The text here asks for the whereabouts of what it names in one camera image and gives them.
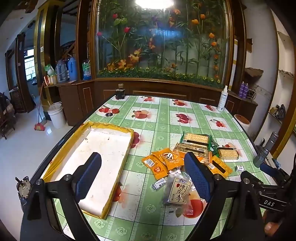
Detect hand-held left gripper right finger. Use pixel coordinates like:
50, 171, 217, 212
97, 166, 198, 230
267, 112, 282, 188
184, 152, 265, 241

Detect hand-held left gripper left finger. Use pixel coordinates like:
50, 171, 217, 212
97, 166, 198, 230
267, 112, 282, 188
20, 152, 102, 241

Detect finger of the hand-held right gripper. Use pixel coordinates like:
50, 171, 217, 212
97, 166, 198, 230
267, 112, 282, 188
259, 162, 284, 178

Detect clear plum snack packet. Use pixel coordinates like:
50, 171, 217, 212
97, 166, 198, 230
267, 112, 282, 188
162, 169, 197, 215

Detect large orange snack packet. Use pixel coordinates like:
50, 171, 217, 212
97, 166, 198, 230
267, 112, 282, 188
209, 155, 233, 178

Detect cracker packet with green ends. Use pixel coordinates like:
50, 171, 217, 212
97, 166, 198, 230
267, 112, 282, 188
173, 142, 210, 159
181, 132, 210, 146
217, 148, 239, 160

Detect green snack packet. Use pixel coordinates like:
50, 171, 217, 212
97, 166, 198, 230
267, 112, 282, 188
208, 136, 220, 158

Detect yellow-rimmed white tray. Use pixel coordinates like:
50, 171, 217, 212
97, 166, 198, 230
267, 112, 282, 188
40, 121, 135, 219

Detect person's right hand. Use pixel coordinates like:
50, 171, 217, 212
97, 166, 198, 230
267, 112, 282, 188
264, 221, 279, 233

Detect terracotta pot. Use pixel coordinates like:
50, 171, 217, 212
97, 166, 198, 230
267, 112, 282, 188
233, 114, 250, 126

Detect dark grey bundle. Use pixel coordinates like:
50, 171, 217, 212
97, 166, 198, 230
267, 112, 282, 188
269, 104, 287, 121

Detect small metal motor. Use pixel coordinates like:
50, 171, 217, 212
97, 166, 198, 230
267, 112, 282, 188
15, 176, 31, 200

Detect red broom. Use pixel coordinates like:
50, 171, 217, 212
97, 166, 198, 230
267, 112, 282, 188
34, 87, 47, 132

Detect white plastic bucket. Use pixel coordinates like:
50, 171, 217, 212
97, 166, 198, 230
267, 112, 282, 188
47, 102, 67, 129

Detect white spray bottle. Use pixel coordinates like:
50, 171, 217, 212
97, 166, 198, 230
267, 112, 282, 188
217, 85, 229, 112

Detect brown wooden cabinet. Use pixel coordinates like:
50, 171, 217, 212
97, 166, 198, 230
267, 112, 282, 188
44, 77, 258, 127

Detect brown wooden shelf piece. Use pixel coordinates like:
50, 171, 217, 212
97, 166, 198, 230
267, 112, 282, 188
245, 67, 264, 80

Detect dark ink bottle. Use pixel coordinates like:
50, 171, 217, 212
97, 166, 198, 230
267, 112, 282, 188
115, 84, 126, 100

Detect wooden chair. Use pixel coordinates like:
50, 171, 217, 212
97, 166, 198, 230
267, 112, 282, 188
0, 91, 16, 139

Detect brown wicker cabinet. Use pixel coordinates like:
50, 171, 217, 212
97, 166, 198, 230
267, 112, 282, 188
9, 87, 23, 113

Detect white rolled paper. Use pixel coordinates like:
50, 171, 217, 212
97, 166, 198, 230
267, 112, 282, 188
230, 39, 239, 91

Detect grey thermos flask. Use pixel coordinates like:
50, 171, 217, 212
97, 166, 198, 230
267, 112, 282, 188
55, 60, 67, 82

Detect blue thermos flask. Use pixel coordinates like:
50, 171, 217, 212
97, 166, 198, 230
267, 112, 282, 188
67, 57, 78, 81

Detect green and white bag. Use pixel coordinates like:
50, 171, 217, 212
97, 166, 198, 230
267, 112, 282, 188
45, 64, 56, 77

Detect barred window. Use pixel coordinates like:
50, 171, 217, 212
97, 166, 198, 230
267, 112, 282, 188
24, 49, 35, 81

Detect wooden staircase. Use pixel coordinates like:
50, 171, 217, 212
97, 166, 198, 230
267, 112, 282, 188
60, 40, 77, 61

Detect glass-fronted artificial flower display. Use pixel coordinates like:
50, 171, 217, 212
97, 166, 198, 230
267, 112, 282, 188
91, 0, 233, 88

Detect gold trimmed pillar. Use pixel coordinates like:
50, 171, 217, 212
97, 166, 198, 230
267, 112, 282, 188
33, 2, 60, 102

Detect bright ceiling lamp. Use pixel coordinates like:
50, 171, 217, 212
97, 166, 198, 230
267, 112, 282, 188
135, 0, 175, 7

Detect grey long-handled mop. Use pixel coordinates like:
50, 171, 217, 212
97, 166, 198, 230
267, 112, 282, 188
32, 94, 48, 123

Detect tangled cables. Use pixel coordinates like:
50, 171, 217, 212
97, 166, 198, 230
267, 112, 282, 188
247, 86, 259, 100

